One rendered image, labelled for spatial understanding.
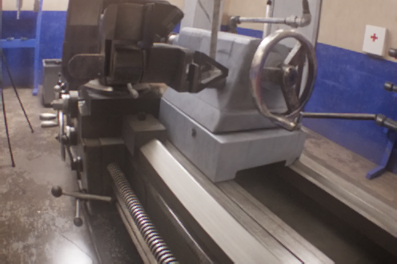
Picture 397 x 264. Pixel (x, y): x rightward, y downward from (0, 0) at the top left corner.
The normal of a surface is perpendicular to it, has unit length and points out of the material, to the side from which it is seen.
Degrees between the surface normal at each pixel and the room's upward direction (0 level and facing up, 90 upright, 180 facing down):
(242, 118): 90
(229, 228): 36
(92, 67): 83
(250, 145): 90
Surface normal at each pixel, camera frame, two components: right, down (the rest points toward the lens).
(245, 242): -0.39, -0.75
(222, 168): 0.49, 0.33
